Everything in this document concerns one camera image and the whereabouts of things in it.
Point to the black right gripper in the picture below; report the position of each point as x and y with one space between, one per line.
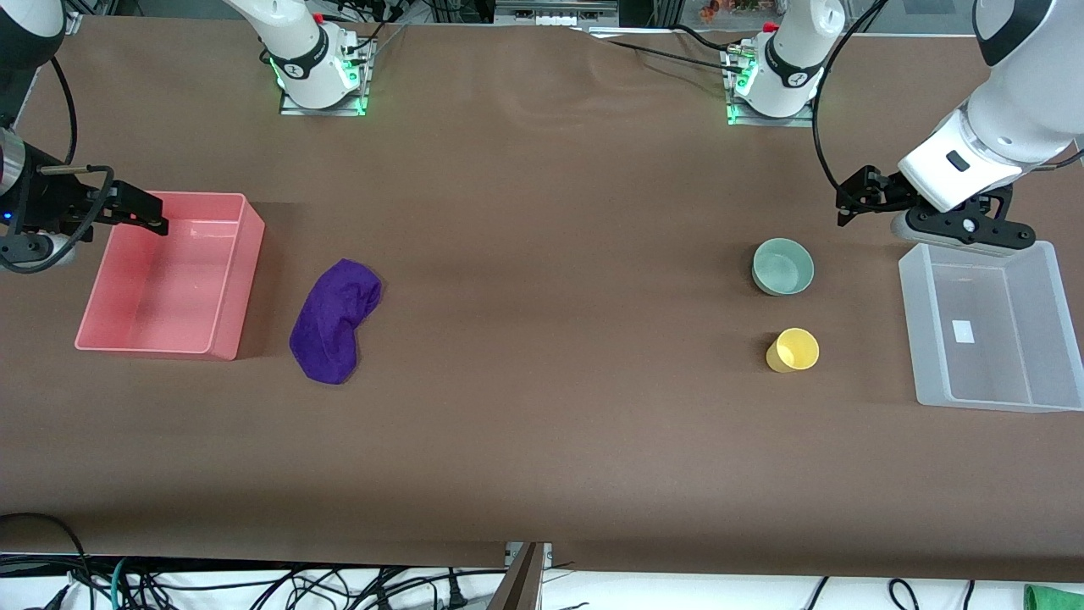
42 206

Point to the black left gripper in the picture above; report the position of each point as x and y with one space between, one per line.
886 193

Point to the teal bowl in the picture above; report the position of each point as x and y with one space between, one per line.
783 269

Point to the yellow cup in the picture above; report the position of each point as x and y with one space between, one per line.
796 349

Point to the purple cloth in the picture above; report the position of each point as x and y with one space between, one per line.
334 322

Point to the green cloth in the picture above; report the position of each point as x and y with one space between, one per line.
1054 598

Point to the pink plastic bin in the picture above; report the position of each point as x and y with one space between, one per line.
169 288

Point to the white label sticker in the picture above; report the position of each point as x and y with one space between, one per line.
964 331

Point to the clear plastic bin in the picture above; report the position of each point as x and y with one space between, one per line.
991 339

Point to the orange objects on shelf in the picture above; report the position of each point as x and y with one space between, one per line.
732 8

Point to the white power strip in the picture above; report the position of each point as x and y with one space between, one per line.
555 10

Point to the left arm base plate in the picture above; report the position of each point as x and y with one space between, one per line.
771 119

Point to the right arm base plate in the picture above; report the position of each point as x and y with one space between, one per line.
326 103

